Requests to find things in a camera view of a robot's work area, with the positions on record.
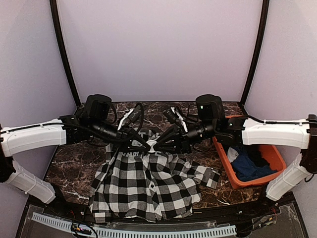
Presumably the orange plastic basket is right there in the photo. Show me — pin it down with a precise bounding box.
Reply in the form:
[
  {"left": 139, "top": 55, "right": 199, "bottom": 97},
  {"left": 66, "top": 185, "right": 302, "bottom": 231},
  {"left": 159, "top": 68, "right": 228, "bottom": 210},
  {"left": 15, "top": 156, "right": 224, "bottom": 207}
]
[{"left": 212, "top": 115, "right": 287, "bottom": 190}]

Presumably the black front rail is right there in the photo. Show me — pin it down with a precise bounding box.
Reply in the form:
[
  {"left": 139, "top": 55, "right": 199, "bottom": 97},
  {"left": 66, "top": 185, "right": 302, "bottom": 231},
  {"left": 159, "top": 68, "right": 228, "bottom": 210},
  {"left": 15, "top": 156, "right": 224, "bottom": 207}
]
[{"left": 28, "top": 191, "right": 295, "bottom": 225}]

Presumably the black white plaid shirt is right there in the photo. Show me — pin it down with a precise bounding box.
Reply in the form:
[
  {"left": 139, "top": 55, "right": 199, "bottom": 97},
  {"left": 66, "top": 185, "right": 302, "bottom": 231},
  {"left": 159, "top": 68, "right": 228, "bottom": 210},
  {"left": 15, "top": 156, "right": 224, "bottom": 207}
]
[{"left": 89, "top": 128, "right": 221, "bottom": 223}]

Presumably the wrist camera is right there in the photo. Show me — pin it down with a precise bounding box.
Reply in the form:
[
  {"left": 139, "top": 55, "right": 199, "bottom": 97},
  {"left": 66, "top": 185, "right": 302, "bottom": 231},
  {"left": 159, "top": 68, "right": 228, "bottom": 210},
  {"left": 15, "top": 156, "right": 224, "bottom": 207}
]
[
  {"left": 117, "top": 103, "right": 144, "bottom": 131},
  {"left": 163, "top": 107, "right": 188, "bottom": 132}
]

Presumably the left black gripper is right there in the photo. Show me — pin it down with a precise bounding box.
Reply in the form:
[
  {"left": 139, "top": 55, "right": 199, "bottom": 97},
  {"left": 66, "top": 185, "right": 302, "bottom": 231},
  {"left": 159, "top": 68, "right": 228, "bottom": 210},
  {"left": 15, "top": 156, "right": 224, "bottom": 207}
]
[{"left": 91, "top": 118, "right": 151, "bottom": 153}]

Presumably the white slotted cable duct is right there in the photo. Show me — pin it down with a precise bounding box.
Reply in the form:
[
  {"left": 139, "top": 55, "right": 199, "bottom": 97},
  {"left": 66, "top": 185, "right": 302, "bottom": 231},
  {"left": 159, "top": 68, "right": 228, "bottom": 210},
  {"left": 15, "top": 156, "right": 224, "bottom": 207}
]
[{"left": 31, "top": 212, "right": 237, "bottom": 238}]

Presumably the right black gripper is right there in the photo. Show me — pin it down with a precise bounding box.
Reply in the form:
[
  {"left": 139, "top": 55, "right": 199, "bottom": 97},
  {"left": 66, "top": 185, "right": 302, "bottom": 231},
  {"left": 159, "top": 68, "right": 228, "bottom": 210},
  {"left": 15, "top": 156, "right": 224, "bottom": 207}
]
[{"left": 153, "top": 119, "right": 217, "bottom": 153}]

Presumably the right black frame post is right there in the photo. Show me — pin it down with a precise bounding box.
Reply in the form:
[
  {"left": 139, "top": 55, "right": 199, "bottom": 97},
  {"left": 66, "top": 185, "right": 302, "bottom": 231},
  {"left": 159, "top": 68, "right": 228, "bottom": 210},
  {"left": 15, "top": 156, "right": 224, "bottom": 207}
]
[{"left": 239, "top": 0, "right": 270, "bottom": 108}]

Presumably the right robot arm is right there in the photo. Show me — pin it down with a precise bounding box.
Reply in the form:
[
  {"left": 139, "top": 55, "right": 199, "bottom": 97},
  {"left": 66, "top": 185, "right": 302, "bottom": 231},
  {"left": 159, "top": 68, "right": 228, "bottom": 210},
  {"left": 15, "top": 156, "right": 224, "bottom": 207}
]
[{"left": 152, "top": 94, "right": 317, "bottom": 215}]

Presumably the black frame post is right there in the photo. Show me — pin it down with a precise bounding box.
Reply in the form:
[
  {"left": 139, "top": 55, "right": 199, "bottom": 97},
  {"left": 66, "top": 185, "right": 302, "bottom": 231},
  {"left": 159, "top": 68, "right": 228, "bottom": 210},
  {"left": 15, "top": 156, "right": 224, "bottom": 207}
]
[
  {"left": 50, "top": 0, "right": 81, "bottom": 107},
  {"left": 239, "top": 0, "right": 270, "bottom": 108}
]

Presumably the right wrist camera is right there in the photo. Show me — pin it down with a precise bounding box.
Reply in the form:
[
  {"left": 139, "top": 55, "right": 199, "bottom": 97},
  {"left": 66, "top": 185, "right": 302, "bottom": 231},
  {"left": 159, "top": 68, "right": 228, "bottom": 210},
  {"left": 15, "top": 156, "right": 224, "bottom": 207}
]
[{"left": 163, "top": 107, "right": 188, "bottom": 132}]

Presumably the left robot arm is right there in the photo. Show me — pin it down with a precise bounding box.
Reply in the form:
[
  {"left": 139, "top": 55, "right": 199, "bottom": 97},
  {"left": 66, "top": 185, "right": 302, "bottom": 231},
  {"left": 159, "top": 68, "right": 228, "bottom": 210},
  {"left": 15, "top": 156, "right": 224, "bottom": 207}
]
[{"left": 0, "top": 94, "right": 151, "bottom": 216}]

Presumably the blue garment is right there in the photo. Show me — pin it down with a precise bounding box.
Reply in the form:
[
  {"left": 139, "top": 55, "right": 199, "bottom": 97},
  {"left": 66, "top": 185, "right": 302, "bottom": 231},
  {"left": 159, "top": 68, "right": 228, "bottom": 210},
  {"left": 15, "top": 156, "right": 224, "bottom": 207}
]
[{"left": 227, "top": 146, "right": 276, "bottom": 181}]

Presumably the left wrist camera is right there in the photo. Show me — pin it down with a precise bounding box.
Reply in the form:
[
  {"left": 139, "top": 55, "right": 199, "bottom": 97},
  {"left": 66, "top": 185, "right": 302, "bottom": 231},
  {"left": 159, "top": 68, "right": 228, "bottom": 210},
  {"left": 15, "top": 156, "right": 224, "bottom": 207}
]
[{"left": 117, "top": 103, "right": 144, "bottom": 131}]

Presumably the left black frame post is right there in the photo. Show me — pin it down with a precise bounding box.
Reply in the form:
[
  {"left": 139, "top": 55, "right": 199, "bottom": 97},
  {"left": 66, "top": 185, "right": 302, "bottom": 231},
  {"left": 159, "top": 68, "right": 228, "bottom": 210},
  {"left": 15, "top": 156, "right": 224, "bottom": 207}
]
[{"left": 50, "top": 0, "right": 81, "bottom": 107}]

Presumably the black garment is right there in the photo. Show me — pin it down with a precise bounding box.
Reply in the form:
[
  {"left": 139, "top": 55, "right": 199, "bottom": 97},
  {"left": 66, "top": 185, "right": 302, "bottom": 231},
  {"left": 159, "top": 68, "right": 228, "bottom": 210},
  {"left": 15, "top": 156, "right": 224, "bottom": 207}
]
[{"left": 244, "top": 145, "right": 270, "bottom": 167}]

